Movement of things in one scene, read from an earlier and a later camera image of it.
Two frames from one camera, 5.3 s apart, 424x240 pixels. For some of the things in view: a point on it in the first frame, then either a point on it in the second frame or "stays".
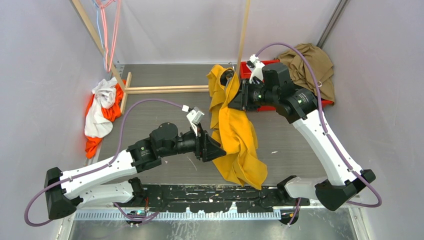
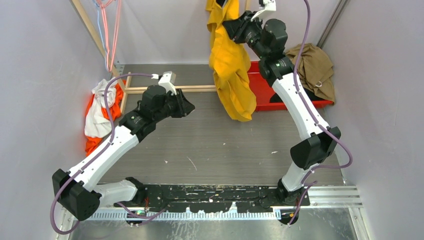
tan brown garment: (301, 75) stays
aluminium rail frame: (359, 230) stays
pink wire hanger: (103, 3) stays
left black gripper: (206, 148) -> (185, 106)
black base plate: (208, 198) stays
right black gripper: (242, 100) -> (235, 27)
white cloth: (96, 124) stays
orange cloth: (111, 112) stays
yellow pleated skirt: (234, 130) -> (230, 61)
